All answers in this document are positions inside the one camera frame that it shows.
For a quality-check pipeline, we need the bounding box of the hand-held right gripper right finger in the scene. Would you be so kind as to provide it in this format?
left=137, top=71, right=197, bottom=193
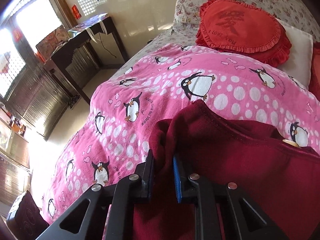
left=173, top=155, right=283, bottom=240

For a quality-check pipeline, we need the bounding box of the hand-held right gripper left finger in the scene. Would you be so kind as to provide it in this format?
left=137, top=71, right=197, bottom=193
left=35, top=150, right=155, bottom=240

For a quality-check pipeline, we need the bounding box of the dark red fleece garment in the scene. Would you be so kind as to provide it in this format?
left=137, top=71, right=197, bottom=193
left=132, top=99, right=320, bottom=240

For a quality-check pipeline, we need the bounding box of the pink penguin print blanket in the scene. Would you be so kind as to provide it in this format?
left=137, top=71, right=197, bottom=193
left=41, top=44, right=320, bottom=240

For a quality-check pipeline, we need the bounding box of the wooden cabinet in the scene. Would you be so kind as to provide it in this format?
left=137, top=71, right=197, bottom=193
left=0, top=105, right=33, bottom=170

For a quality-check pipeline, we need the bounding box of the dark wooden lattice door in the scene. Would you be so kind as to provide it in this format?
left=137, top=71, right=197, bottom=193
left=0, top=17, right=75, bottom=140

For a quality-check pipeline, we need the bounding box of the dark wooden table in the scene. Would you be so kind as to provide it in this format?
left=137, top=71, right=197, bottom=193
left=50, top=16, right=129, bottom=105

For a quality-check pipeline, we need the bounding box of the white gift bag with ribbons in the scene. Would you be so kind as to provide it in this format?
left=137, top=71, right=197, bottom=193
left=69, top=15, right=112, bottom=43

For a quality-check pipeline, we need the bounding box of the printed cardboard box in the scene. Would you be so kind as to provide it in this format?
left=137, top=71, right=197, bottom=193
left=36, top=25, right=69, bottom=62

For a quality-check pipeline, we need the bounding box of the red heart-shaped ruffled pillow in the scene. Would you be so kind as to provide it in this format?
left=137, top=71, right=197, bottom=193
left=195, top=0, right=292, bottom=67

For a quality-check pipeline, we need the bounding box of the small floral pillow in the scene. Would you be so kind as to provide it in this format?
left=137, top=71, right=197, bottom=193
left=172, top=0, right=213, bottom=32

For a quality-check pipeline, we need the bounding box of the white pillow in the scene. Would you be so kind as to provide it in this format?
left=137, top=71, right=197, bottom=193
left=275, top=17, right=314, bottom=85

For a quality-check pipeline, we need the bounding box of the red cushion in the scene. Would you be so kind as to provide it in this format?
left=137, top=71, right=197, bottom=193
left=309, top=41, right=320, bottom=98

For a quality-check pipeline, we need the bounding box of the black cable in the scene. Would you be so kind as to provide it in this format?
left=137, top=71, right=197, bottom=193
left=99, top=34, right=118, bottom=59

